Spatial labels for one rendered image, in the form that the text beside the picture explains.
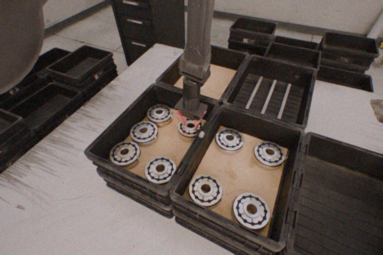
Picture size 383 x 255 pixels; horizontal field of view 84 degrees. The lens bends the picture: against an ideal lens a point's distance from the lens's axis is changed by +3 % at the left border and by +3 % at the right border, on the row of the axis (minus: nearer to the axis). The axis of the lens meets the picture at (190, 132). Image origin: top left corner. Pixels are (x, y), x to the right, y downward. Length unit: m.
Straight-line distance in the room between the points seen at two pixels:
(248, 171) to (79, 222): 0.60
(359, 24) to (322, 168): 3.26
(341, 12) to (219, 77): 2.95
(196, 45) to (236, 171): 0.42
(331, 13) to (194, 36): 3.42
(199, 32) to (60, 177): 0.77
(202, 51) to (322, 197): 0.57
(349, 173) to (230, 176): 0.40
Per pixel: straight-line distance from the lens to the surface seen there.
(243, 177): 0.73
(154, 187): 0.59
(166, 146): 0.78
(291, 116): 0.98
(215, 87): 1.04
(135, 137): 0.79
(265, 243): 0.57
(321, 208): 0.78
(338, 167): 0.89
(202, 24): 0.52
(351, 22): 3.94
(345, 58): 2.25
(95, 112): 1.19
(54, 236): 0.90
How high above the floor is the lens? 1.46
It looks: 49 degrees down
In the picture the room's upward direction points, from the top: straight up
